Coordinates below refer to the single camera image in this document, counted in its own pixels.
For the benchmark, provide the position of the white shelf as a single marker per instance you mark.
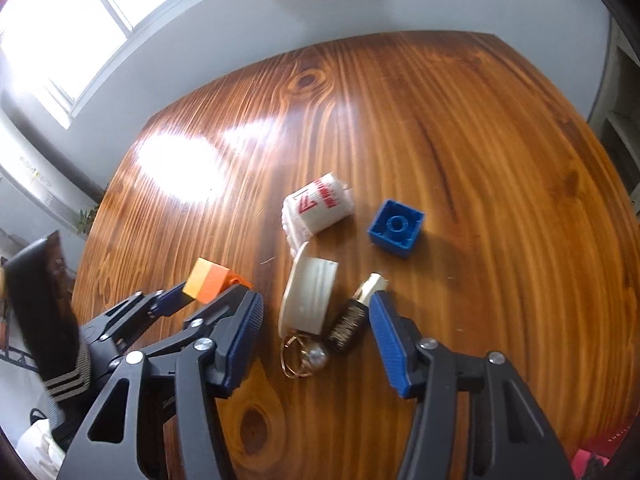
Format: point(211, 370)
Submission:
point(620, 110)

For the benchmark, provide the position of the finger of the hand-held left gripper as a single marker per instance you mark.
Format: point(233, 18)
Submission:
point(220, 305)
point(170, 299)

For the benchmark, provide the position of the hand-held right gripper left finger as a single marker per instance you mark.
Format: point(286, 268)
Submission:
point(240, 345)

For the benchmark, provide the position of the brown bottle with gold cap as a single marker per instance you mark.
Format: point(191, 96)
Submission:
point(347, 325)

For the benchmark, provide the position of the blue building block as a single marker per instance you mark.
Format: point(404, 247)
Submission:
point(395, 230)

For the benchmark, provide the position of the window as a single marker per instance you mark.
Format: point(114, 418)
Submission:
point(75, 25)

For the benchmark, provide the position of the small green plant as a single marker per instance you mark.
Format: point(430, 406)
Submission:
point(86, 220)

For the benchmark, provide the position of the cream round jar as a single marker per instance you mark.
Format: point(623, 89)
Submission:
point(307, 290)

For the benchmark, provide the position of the pink box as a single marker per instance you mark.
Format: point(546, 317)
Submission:
point(582, 465)

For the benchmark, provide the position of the white bottle with red print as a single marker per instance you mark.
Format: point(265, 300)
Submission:
point(320, 205)

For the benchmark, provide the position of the wooden desktop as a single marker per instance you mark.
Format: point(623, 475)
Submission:
point(475, 160)

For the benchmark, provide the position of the orange building block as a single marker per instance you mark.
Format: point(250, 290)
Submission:
point(210, 280)

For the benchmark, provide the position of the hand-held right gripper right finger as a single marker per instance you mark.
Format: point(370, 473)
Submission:
point(390, 345)

